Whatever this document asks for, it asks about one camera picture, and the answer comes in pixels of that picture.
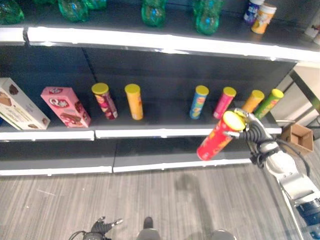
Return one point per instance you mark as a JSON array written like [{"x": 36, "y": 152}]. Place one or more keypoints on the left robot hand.
[{"x": 101, "y": 228}]

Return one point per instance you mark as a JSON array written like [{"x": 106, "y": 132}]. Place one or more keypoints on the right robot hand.
[{"x": 256, "y": 130}]

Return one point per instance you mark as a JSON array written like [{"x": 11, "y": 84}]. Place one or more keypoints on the red chips can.
[{"x": 220, "y": 136}]

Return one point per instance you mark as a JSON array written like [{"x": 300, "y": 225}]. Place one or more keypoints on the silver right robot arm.
[{"x": 290, "y": 180}]

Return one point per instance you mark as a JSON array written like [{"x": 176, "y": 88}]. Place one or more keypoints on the orange chips can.
[
  {"x": 252, "y": 101},
  {"x": 135, "y": 101}
]

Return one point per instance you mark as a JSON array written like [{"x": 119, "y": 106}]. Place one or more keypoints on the green chips can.
[{"x": 268, "y": 103}]

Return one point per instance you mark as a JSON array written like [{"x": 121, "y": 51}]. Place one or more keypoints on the pink chips can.
[{"x": 223, "y": 103}]

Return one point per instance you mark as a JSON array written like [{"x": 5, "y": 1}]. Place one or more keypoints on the brown cardboard box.
[{"x": 298, "y": 137}]

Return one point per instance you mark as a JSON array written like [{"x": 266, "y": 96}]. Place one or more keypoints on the silver robot left leg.
[{"x": 148, "y": 231}]

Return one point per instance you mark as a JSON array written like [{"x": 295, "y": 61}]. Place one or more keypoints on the silver robot leg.
[
  {"x": 148, "y": 231},
  {"x": 223, "y": 235}
]

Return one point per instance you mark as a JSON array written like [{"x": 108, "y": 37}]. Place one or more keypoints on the blue chips can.
[{"x": 198, "y": 102}]

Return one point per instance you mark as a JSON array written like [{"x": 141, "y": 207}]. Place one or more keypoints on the silver robot right leg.
[{"x": 223, "y": 235}]

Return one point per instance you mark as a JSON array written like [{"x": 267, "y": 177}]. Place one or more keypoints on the orange white cup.
[{"x": 263, "y": 18}]

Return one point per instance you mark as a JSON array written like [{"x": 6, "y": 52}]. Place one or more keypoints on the blue white cup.
[{"x": 252, "y": 11}]

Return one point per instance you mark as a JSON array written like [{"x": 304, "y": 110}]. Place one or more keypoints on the green plastic bottle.
[
  {"x": 10, "y": 11},
  {"x": 96, "y": 3},
  {"x": 153, "y": 13},
  {"x": 207, "y": 18},
  {"x": 73, "y": 10}
]

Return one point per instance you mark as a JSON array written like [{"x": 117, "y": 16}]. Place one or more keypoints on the pink biscuit box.
[{"x": 66, "y": 107}]

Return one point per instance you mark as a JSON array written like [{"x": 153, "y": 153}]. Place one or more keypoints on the maroon chips can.
[{"x": 105, "y": 101}]

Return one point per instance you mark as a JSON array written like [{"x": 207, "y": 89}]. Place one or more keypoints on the dark store shelf unit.
[{"x": 140, "y": 72}]

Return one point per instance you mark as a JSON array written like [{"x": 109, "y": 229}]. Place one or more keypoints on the white biscuit box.
[{"x": 20, "y": 105}]

